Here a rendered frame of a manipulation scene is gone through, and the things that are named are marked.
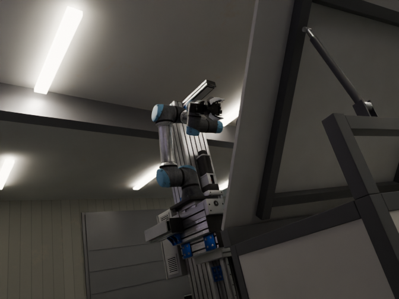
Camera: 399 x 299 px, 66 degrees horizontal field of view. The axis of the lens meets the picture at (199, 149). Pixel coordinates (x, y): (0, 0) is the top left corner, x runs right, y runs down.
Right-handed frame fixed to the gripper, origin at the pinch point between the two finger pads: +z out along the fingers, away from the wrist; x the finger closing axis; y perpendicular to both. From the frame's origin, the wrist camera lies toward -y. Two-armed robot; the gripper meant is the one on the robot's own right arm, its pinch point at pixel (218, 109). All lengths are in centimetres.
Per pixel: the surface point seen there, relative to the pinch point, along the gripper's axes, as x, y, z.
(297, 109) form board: -1.8, 14.6, 34.7
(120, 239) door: 336, 70, -580
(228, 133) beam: 51, 203, -323
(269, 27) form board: -27.9, -4.0, 38.4
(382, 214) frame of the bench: 18, -8, 86
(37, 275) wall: 354, -105, -516
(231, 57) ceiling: -56, 127, -203
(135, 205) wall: 279, 123, -644
